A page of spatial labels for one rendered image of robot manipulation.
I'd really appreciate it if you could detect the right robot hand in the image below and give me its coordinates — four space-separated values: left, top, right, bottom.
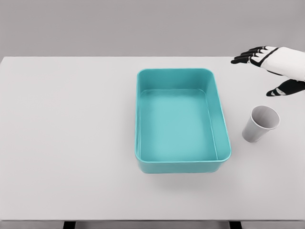
230 46 305 97

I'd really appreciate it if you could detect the white paper cup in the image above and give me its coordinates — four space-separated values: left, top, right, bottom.
242 105 281 144

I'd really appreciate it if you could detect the teal plastic basket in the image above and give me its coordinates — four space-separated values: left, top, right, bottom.
134 68 232 174

